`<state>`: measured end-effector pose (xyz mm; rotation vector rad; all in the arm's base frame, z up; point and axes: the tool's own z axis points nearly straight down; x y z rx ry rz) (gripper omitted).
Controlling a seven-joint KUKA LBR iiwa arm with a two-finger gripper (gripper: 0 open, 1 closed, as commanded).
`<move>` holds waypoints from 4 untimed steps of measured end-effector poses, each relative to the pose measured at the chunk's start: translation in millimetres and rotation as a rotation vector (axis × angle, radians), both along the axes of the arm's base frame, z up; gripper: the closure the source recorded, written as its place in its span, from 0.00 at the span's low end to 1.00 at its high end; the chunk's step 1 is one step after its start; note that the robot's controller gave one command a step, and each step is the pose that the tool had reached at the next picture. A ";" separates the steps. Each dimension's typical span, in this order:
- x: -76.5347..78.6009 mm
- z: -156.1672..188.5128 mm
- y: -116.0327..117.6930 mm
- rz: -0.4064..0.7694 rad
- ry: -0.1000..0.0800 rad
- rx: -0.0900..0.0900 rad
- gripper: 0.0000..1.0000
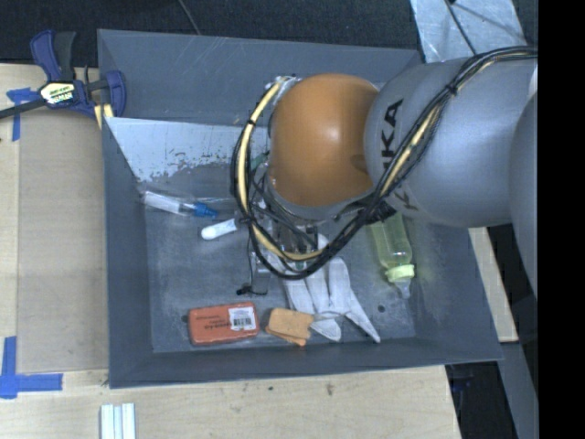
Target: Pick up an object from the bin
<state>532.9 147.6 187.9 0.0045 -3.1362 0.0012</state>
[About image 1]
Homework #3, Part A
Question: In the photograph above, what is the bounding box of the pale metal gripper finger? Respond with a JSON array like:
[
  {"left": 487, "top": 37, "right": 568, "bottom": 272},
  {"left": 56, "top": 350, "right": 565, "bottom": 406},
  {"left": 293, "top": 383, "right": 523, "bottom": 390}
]
[{"left": 252, "top": 256, "right": 271, "bottom": 295}]

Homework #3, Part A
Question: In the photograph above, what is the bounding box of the orange sponge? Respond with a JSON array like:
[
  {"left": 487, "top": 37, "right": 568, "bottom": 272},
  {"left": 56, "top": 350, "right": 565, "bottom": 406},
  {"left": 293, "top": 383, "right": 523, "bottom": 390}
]
[{"left": 264, "top": 307, "right": 316, "bottom": 348}]

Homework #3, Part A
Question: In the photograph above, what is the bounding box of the orange-red box with barcode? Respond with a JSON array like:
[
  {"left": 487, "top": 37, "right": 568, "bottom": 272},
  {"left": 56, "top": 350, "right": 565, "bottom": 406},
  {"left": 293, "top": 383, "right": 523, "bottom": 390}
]
[{"left": 186, "top": 301, "right": 261, "bottom": 348}]

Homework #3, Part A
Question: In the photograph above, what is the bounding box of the white plastic tube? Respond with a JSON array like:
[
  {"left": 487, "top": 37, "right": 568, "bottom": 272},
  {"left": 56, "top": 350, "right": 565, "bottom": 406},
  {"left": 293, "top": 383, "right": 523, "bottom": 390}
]
[{"left": 200, "top": 218, "right": 239, "bottom": 241}]

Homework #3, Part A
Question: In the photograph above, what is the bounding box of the white cloth glove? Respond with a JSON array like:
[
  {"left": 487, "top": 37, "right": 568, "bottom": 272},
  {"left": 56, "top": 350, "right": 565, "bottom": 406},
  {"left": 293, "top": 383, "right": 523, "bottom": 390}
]
[{"left": 262, "top": 232, "right": 382, "bottom": 344}]

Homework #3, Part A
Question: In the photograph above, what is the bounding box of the clear yellow-green baby bottle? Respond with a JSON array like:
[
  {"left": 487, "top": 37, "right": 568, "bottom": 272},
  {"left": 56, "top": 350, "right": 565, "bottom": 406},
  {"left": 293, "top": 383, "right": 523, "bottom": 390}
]
[{"left": 367, "top": 211, "right": 418, "bottom": 301}]

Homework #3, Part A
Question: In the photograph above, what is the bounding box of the clear syringe with blue tip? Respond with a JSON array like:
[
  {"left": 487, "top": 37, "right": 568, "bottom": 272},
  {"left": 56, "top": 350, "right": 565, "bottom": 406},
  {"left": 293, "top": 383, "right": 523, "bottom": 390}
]
[{"left": 138, "top": 188, "right": 220, "bottom": 221}]

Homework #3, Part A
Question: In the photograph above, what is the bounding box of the grey metal bin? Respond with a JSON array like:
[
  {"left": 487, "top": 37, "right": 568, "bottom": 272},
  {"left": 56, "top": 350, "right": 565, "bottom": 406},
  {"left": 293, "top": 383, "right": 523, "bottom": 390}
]
[{"left": 96, "top": 28, "right": 505, "bottom": 390}]

